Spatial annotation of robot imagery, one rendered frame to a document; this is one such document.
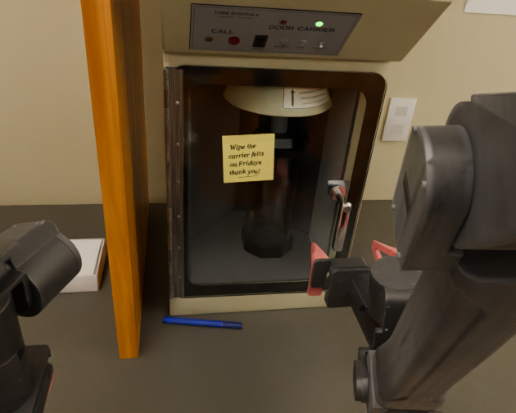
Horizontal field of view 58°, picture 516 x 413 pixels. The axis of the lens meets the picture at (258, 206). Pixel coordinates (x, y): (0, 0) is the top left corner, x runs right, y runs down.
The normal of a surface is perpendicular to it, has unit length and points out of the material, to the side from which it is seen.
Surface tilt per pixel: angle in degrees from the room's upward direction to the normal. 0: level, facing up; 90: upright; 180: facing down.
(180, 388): 0
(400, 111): 90
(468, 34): 90
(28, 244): 71
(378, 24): 135
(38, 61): 90
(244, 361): 0
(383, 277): 9
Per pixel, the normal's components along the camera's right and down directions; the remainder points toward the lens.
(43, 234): 0.93, -0.09
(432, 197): -0.10, 0.49
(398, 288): -0.07, -0.84
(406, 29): 0.06, 0.97
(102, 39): 0.16, 0.52
